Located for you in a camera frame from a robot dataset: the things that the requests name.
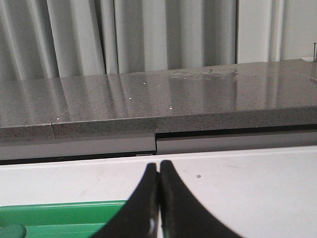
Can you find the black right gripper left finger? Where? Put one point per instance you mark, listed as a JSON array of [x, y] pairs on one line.
[[138, 217]]

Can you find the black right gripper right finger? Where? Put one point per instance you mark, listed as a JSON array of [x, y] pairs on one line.
[[183, 216]]

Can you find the green mushroom push button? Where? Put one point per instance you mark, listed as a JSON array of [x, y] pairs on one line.
[[12, 229]]

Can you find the green plastic tray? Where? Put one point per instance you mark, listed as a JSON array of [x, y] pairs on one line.
[[62, 220]]

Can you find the grey granite countertop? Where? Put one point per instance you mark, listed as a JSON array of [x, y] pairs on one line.
[[216, 108]]

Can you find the white pleated curtain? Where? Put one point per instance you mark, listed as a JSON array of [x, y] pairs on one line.
[[60, 38]]

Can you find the metal wire rack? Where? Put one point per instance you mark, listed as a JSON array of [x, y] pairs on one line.
[[315, 52]]

